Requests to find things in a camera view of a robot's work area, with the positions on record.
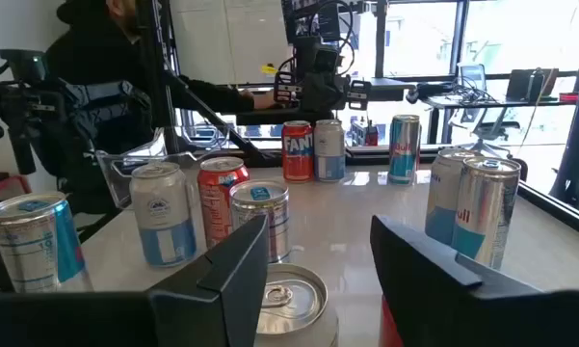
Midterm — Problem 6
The silver laptop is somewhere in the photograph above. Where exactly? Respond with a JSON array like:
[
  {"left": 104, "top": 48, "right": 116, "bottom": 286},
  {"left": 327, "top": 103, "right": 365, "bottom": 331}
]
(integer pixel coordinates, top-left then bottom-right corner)
[{"left": 456, "top": 62, "right": 487, "bottom": 93}]

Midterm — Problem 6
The grey office chair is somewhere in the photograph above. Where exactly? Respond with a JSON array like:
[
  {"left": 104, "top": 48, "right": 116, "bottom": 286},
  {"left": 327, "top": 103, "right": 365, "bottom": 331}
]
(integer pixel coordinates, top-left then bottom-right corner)
[{"left": 450, "top": 103, "right": 524, "bottom": 158}]

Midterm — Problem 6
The pink rolling stool cart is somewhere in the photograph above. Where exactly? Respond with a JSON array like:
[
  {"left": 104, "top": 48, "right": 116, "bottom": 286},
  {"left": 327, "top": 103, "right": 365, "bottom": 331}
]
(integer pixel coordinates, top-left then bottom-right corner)
[{"left": 0, "top": 173, "right": 33, "bottom": 203}]

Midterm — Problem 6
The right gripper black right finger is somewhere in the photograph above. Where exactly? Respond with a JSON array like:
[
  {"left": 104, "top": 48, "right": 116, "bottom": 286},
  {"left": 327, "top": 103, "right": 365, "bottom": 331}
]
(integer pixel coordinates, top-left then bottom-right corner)
[{"left": 369, "top": 214, "right": 543, "bottom": 347}]

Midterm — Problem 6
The clear plastic bin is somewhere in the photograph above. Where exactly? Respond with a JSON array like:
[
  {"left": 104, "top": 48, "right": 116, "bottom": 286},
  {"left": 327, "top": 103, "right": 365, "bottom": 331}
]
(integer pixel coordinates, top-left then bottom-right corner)
[{"left": 94, "top": 125, "right": 232, "bottom": 209}]

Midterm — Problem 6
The black standing desk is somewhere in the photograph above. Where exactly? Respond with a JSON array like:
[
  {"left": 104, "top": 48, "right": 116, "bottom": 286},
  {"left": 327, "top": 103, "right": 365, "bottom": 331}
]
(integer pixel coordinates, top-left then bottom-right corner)
[{"left": 216, "top": 76, "right": 418, "bottom": 127}]

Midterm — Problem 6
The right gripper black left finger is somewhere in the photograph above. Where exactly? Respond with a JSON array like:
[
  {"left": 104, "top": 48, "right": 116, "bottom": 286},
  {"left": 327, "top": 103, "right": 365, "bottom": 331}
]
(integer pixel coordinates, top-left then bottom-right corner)
[{"left": 146, "top": 214, "right": 270, "bottom": 347}]

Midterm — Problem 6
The person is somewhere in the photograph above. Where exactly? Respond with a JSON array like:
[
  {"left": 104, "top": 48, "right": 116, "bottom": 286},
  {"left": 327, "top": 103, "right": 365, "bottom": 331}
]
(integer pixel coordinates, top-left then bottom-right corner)
[{"left": 45, "top": 0, "right": 280, "bottom": 160}]

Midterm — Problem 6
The black office desk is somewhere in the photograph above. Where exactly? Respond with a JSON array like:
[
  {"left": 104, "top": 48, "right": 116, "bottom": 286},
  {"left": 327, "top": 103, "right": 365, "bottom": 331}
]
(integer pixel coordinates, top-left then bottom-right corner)
[{"left": 421, "top": 93, "right": 579, "bottom": 146}]

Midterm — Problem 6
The black laptop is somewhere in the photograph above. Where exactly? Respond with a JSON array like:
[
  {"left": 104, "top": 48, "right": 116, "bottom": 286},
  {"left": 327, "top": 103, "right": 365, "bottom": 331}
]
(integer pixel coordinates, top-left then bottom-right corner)
[{"left": 505, "top": 67, "right": 560, "bottom": 102}]

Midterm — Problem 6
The whiteboard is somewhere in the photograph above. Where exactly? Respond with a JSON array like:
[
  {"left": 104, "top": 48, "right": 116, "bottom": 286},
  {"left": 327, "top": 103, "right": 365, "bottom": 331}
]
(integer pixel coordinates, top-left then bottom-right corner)
[{"left": 170, "top": 0, "right": 293, "bottom": 87}]

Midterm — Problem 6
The silver blue Red Bull can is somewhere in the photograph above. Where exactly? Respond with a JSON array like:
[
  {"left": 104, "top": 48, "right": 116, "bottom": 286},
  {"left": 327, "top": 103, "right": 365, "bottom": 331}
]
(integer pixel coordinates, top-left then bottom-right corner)
[
  {"left": 229, "top": 179, "right": 293, "bottom": 265},
  {"left": 387, "top": 114, "right": 422, "bottom": 186},
  {"left": 451, "top": 156, "right": 522, "bottom": 271},
  {"left": 0, "top": 191, "right": 93, "bottom": 294}
]

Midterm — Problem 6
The black window frame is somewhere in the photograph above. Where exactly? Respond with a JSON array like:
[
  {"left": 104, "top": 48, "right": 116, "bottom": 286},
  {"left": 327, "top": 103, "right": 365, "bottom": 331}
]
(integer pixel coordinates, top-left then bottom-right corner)
[{"left": 373, "top": 0, "right": 579, "bottom": 82}]

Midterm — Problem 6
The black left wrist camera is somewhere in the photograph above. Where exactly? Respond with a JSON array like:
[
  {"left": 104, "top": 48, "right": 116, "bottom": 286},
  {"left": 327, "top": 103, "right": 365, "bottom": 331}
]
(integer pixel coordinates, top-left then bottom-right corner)
[{"left": 312, "top": 45, "right": 342, "bottom": 74}]

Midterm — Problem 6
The black computer monitor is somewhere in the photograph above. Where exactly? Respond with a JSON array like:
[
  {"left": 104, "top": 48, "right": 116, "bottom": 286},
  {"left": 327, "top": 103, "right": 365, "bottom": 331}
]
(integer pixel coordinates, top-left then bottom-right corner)
[{"left": 281, "top": 0, "right": 342, "bottom": 44}]

